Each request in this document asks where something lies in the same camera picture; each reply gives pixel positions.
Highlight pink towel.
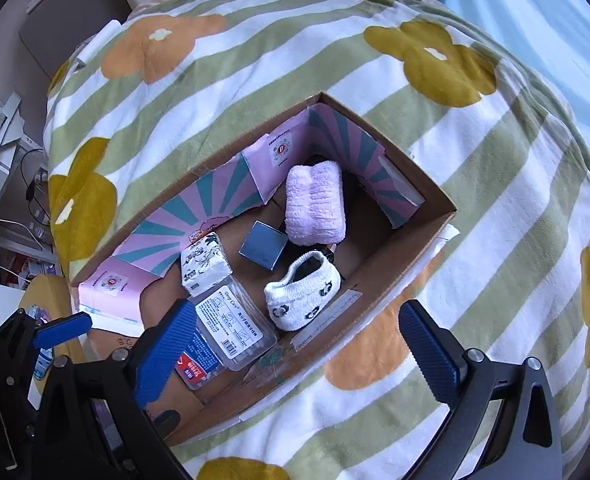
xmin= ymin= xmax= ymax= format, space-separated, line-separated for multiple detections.
xmin=284 ymin=160 xmax=348 ymax=247

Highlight white panda sock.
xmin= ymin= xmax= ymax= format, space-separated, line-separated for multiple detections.
xmin=264 ymin=250 xmax=343 ymax=332

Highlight white black-patterned small box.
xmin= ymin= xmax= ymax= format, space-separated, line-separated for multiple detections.
xmin=180 ymin=232 xmax=233 ymax=297

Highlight pink printed cardboard box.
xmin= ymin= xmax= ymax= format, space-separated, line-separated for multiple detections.
xmin=67 ymin=91 xmax=458 ymax=448

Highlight plastic water bottle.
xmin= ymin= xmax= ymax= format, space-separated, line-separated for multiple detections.
xmin=32 ymin=345 xmax=56 ymax=382

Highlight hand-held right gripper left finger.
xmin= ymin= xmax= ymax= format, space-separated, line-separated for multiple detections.
xmin=37 ymin=299 xmax=199 ymax=480

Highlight clear plastic floss pick box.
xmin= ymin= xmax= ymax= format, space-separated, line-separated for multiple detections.
xmin=174 ymin=284 xmax=278 ymax=391

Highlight small blue box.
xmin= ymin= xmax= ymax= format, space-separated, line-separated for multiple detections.
xmin=238 ymin=220 xmax=290 ymax=268

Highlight light blue sheer curtain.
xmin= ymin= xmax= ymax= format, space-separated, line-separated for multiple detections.
xmin=437 ymin=0 xmax=590 ymax=171

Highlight striped floral blanket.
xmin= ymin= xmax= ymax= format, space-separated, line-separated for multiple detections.
xmin=45 ymin=0 xmax=590 ymax=480

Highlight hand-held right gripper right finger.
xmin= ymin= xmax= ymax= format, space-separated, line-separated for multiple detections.
xmin=398 ymin=299 xmax=562 ymax=480

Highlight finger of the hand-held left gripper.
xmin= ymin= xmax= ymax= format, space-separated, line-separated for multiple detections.
xmin=2 ymin=309 xmax=94 ymax=362
xmin=147 ymin=409 xmax=182 ymax=436

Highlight grey board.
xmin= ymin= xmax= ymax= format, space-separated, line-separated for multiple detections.
xmin=19 ymin=0 xmax=122 ymax=81

